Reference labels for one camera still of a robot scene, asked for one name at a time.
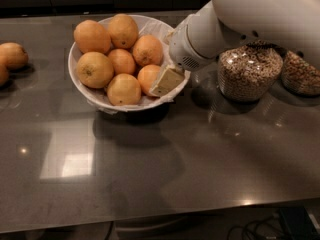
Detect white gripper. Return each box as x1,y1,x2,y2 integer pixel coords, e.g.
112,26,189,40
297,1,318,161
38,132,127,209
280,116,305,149
149,14,217,97

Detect orange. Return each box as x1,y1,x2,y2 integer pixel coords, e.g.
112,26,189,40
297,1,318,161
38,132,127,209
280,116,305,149
76,52,114,89
73,20,111,54
107,14,139,49
0,64,9,86
0,42,29,70
132,35,163,67
106,73,141,106
108,49,136,75
137,65,161,96

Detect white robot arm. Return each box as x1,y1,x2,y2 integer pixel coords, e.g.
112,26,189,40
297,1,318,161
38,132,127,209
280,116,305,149
150,0,320,96

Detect white paper bowl liner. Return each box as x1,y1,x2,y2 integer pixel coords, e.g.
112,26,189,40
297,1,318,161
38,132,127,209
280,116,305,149
85,15,188,115

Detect white bowl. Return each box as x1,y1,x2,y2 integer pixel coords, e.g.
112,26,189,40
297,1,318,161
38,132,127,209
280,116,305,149
67,14,192,113

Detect front glass cereal jar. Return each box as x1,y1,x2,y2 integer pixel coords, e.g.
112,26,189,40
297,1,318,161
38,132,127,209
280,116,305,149
217,41,283,103

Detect right glass jar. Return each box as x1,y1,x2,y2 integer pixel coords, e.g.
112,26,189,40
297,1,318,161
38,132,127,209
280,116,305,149
281,51,320,96

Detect black box under table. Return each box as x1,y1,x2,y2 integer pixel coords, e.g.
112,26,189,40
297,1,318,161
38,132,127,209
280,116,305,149
278,207,320,240

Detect black cables under table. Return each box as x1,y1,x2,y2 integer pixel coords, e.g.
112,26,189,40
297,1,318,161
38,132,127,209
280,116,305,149
226,213,284,240

